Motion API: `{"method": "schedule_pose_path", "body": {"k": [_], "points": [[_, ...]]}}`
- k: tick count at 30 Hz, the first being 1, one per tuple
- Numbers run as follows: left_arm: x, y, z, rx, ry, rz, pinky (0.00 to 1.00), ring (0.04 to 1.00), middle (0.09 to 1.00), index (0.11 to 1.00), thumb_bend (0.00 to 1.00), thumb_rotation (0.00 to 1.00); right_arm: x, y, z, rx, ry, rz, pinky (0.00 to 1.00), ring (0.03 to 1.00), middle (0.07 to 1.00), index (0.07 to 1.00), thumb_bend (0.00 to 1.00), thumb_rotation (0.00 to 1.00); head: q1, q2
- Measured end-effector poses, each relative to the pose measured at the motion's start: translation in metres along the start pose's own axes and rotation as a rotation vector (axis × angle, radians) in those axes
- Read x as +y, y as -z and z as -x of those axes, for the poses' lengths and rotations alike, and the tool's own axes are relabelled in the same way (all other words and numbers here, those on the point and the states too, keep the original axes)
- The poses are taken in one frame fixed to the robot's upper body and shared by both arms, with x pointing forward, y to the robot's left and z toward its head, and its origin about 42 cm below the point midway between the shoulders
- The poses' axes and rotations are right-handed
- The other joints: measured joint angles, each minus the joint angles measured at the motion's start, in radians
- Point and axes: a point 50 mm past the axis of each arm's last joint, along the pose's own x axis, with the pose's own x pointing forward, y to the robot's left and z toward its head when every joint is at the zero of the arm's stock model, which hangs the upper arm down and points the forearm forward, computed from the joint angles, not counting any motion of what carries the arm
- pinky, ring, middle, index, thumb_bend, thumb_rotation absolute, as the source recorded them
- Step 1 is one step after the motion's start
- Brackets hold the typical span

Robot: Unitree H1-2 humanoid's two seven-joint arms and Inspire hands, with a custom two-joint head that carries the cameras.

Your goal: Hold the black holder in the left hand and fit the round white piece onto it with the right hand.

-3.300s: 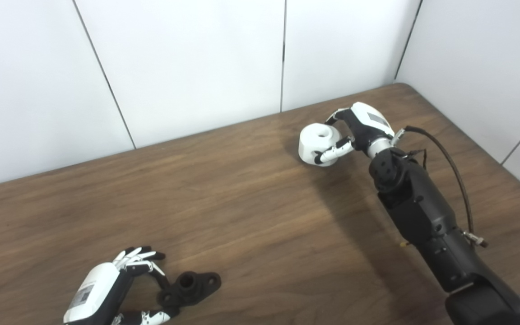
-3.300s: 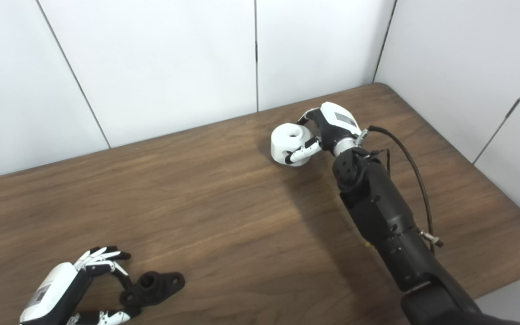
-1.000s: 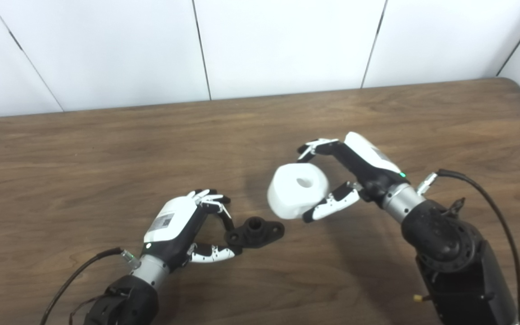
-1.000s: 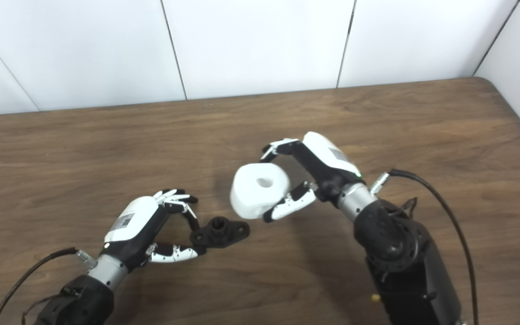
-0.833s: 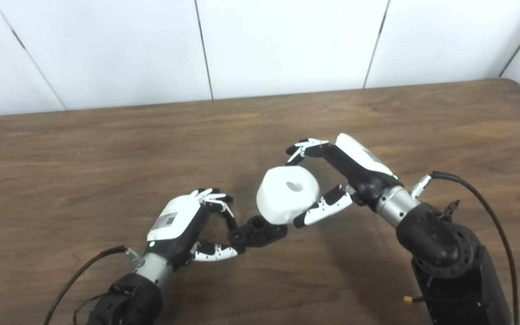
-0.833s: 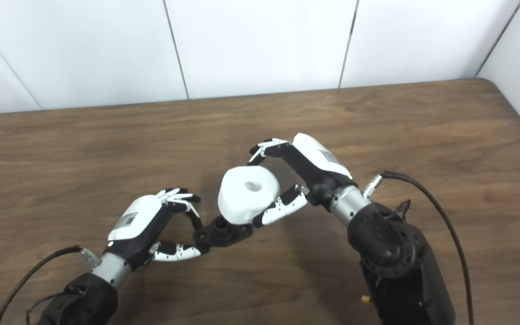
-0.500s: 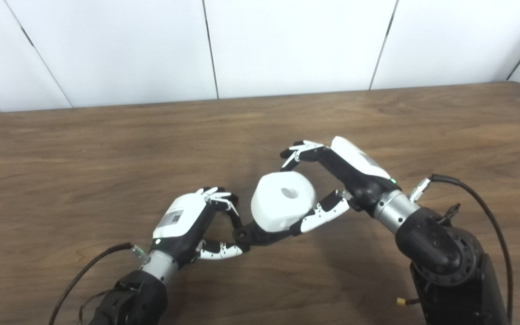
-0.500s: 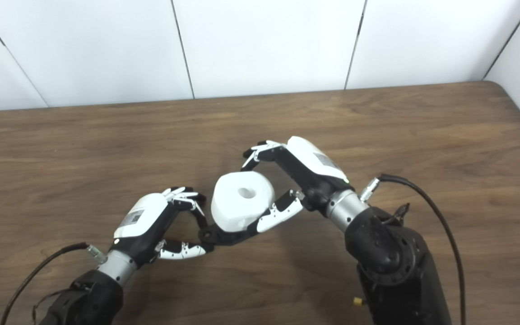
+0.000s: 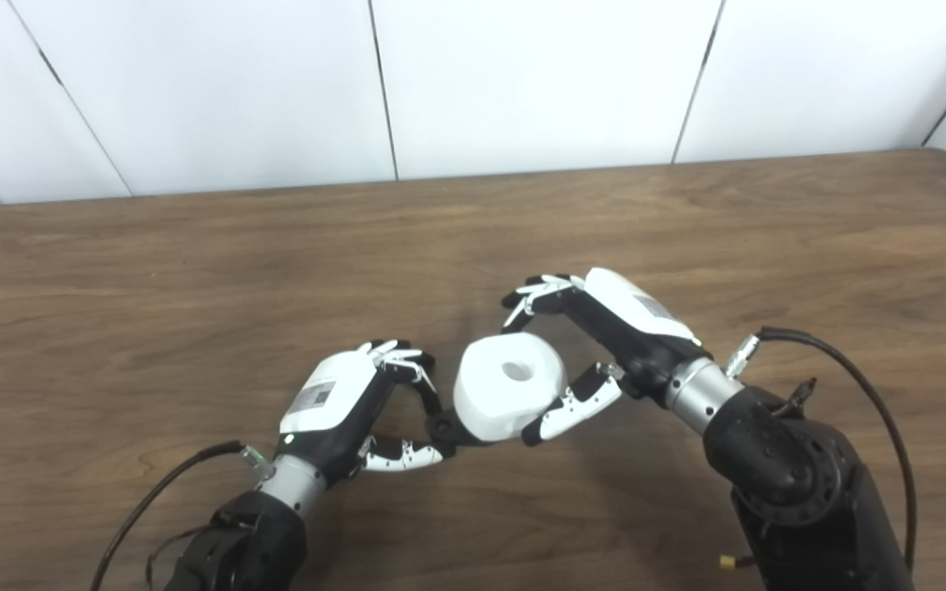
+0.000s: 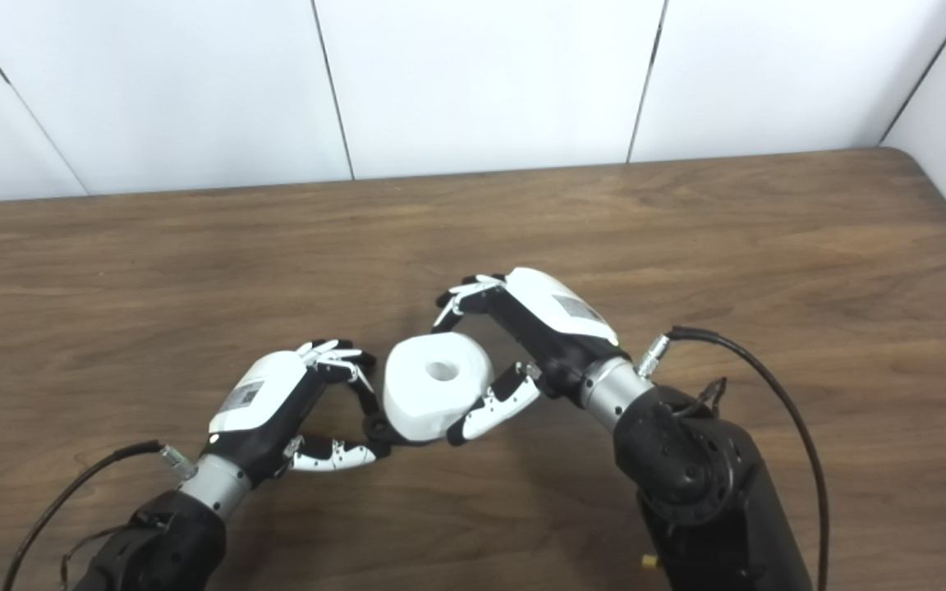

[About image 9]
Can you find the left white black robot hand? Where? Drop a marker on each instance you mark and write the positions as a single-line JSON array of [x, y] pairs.
[[329, 402]]

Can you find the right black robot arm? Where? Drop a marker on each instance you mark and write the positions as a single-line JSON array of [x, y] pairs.
[[801, 492]]

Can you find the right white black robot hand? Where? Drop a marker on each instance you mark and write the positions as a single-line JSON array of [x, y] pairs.
[[637, 328]]

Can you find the black flanged holder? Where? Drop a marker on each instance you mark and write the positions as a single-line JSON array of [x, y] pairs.
[[444, 428]]

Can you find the round white piece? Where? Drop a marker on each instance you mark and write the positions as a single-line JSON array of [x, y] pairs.
[[498, 394]]

